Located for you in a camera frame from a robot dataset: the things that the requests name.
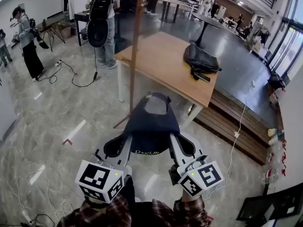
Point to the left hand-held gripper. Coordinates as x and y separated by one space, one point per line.
94 176

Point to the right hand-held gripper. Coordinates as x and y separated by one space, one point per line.
208 174

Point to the dark navy cap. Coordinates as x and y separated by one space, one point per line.
151 126

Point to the wooden coat rack pole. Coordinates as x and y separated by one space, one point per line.
136 32

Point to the person's right forearm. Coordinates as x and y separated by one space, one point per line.
189 212

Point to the person's left forearm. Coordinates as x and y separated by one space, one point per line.
111 214

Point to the person's left white shoe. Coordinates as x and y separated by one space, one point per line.
129 171

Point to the wooden slat platform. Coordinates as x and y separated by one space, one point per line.
236 126

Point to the person's legs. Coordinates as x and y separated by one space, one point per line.
151 214

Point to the black smartphone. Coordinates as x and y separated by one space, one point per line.
204 77

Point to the row of plastic bottles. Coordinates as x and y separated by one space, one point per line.
272 155

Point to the wooden table with white legs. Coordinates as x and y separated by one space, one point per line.
165 63

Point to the dark grey backpack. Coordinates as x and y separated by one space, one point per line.
201 58

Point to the white power strip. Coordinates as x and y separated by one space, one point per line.
26 217
58 63

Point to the black bag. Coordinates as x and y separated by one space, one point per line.
275 80

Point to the cardboard box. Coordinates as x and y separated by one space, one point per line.
66 32

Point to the round black table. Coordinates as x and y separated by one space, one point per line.
208 20

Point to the black desk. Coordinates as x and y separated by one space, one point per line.
80 15

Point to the dark table with hairpin legs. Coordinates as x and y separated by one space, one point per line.
50 22

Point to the white table with black legs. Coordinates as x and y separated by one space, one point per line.
169 1

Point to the black metal frame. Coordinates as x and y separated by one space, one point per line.
251 204

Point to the glass window wall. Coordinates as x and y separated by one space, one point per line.
291 44

